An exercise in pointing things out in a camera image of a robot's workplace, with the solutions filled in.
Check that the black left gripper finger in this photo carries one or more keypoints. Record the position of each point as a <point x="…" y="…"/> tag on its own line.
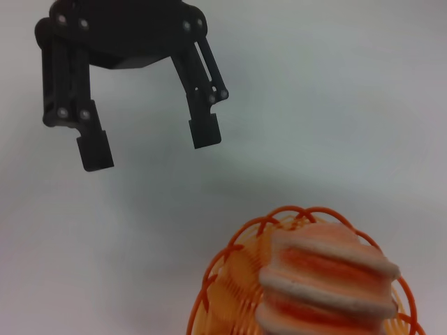
<point x="75" y="115"/>
<point x="206" y="129"/>

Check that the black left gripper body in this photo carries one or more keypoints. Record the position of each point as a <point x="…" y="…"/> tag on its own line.
<point x="132" y="31"/>

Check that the orange striped bread loaf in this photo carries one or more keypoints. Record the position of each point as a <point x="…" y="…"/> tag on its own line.
<point x="324" y="279"/>

